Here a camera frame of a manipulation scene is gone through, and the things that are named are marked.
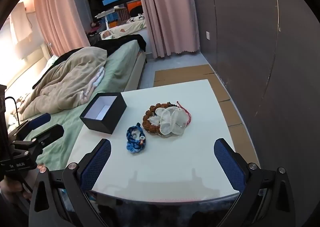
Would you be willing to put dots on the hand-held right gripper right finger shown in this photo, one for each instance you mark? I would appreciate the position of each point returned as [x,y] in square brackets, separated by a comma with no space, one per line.
[230,164]

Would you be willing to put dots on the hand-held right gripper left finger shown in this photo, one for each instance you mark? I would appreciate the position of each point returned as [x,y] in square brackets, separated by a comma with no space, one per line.
[98,164]

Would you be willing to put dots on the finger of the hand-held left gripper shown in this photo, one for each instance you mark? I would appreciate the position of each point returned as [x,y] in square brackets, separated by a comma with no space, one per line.
[40,119]
[51,133]

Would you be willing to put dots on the black jewelry box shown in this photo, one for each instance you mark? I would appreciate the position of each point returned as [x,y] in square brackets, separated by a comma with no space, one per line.
[105,114]

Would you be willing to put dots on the translucent white pouch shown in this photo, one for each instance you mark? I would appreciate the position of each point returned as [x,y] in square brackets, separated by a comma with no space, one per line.
[165,115]
[178,120]
[153,120]

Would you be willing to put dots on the person's left hand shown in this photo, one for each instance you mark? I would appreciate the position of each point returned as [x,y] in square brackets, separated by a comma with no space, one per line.
[10,189]

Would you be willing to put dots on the beige duvet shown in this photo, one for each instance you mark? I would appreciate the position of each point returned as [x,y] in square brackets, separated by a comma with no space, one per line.
[67,81]

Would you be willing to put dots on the white pillow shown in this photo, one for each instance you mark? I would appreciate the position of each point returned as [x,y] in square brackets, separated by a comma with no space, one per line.
[51,63]

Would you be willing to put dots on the flattened cardboard sheets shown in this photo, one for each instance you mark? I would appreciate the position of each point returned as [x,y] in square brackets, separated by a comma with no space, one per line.
[225,107]

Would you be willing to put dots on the pink and white cloth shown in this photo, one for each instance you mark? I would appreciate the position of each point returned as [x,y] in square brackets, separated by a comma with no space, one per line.
[96,79]

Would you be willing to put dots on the bed with green sheet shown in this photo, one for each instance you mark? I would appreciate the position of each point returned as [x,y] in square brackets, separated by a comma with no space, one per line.
[120,66]

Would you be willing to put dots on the hanging white cloth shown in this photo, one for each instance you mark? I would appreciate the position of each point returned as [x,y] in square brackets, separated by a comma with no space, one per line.
[21,24]

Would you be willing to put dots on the black clothing on bed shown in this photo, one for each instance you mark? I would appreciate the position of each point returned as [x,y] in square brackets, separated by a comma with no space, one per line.
[120,41]

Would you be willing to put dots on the pink curtain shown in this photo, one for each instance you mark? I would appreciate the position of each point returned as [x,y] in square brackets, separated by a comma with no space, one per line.
[165,9]
[60,9]

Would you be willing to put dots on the patterned white quilt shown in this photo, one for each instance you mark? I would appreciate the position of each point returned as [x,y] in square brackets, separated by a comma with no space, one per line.
[135,23]

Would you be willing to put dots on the white wall socket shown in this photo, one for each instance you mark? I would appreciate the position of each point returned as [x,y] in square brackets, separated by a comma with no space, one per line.
[207,35]

